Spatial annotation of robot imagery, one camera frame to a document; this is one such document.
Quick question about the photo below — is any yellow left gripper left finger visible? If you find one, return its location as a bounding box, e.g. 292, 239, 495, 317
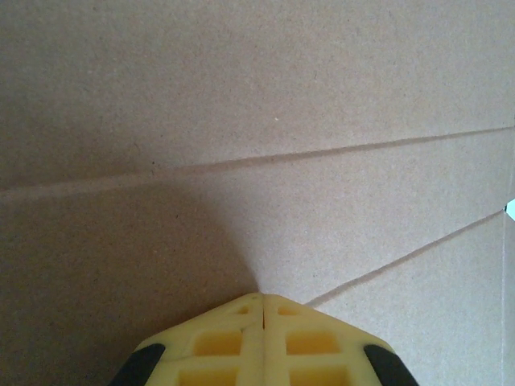
107, 294, 265, 386

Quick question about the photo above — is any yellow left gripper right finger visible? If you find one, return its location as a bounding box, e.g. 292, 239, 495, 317
262, 294, 420, 386

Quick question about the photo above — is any brown cardboard paper box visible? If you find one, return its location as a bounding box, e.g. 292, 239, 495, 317
0, 0, 515, 386

